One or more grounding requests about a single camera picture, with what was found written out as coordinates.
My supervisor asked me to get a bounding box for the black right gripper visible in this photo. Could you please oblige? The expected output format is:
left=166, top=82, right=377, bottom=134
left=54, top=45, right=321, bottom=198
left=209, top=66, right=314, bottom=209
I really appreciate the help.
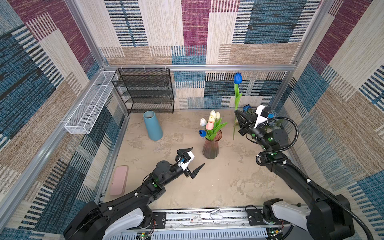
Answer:
left=234, top=109, right=271, bottom=150

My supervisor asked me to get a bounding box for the blue rose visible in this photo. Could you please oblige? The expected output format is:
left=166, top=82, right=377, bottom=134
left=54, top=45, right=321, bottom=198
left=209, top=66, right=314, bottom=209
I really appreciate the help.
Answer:
left=243, top=104, right=252, bottom=113

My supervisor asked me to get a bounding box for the pink ribbed glass vase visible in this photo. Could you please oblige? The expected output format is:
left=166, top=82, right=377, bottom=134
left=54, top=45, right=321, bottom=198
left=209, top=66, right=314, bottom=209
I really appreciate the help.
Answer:
left=202, top=130, right=223, bottom=159

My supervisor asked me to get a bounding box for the dusty blue hydrangea bunch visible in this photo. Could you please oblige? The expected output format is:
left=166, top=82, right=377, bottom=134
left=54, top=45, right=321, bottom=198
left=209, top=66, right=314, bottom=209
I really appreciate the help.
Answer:
left=258, top=109, right=279, bottom=128

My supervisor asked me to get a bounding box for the white tulip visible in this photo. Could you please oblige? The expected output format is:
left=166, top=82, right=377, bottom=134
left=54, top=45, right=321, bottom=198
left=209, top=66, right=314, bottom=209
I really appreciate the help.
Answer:
left=210, top=111, right=217, bottom=119
left=200, top=118, right=207, bottom=130

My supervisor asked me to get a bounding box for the yellow tulip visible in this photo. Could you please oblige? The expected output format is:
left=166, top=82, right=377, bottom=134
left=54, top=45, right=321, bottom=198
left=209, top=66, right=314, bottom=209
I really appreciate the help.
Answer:
left=209, top=115, right=216, bottom=123

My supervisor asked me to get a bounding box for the pink tulip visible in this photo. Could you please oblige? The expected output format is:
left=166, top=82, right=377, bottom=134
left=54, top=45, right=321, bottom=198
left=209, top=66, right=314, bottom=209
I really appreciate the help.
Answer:
left=205, top=122, right=215, bottom=141

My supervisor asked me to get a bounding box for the blue tulip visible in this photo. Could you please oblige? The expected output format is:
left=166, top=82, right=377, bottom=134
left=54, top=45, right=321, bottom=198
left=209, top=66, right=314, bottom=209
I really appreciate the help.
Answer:
left=199, top=130, right=211, bottom=141
left=233, top=73, right=243, bottom=140

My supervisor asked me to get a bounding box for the teal cylindrical vase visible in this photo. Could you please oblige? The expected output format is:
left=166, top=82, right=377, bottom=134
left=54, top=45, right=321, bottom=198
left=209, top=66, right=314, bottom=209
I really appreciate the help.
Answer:
left=143, top=111, right=163, bottom=142

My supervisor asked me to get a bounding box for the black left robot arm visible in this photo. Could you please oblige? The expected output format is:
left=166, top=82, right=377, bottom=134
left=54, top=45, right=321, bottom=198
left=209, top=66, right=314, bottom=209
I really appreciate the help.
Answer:
left=63, top=148, right=202, bottom=240

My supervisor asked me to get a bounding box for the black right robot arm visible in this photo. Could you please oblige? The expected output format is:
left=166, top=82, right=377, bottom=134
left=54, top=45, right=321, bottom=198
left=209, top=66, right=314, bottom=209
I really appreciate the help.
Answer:
left=235, top=110, right=374, bottom=240

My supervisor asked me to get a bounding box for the pink glasses case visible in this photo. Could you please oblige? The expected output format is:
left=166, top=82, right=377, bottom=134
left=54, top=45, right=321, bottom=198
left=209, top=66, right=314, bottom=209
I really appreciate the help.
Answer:
left=110, top=166, right=129, bottom=196

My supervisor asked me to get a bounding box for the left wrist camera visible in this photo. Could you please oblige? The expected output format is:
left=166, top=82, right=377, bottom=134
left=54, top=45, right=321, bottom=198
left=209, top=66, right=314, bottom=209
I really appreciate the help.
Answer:
left=176, top=151, right=195, bottom=171

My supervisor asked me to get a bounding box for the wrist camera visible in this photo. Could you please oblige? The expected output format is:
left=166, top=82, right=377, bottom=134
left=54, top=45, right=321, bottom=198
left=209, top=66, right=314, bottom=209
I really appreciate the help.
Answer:
left=176, top=151, right=195, bottom=171
left=254, top=105, right=275, bottom=129

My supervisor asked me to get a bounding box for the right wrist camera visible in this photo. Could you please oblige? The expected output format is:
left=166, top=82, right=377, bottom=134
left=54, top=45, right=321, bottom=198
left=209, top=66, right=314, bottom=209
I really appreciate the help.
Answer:
left=254, top=105, right=275, bottom=129

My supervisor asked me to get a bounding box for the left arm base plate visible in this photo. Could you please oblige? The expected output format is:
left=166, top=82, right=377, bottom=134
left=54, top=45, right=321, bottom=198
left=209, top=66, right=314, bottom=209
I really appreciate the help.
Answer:
left=139, top=212, right=167, bottom=230

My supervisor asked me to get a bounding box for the aluminium mounting rail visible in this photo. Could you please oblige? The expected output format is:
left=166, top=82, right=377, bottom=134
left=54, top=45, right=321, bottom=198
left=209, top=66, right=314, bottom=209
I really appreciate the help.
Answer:
left=119, top=205, right=331, bottom=232

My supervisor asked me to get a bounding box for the black wire mesh shelf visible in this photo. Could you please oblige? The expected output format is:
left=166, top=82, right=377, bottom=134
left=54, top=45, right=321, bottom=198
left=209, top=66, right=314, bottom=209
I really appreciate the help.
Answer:
left=112, top=68, right=175, bottom=114

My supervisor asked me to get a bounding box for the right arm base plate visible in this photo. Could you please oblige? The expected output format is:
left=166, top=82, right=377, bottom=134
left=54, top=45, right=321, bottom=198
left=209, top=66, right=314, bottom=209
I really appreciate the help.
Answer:
left=245, top=205, right=291, bottom=226

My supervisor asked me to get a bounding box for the white wire mesh basket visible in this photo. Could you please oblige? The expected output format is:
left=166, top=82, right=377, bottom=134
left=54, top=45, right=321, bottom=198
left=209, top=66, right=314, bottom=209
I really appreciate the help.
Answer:
left=65, top=71, right=115, bottom=135

